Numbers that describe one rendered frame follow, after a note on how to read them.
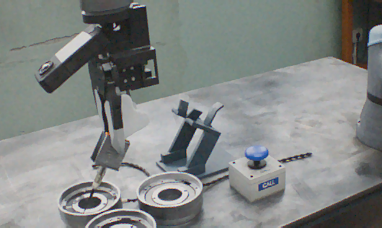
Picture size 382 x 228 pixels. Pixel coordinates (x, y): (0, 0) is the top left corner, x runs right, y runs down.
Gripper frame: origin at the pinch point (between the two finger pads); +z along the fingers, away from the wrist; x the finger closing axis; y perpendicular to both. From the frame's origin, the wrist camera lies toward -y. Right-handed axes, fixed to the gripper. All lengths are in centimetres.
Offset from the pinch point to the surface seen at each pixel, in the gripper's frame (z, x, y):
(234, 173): 10.0, -3.1, 18.7
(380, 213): 39, 0, 61
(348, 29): 42, 140, 187
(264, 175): 9.1, -8.1, 21.4
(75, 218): 9.8, -1.2, -8.4
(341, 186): 13.4, -13.5, 33.9
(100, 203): 11.5, 3.3, -3.0
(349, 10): 31, 140, 187
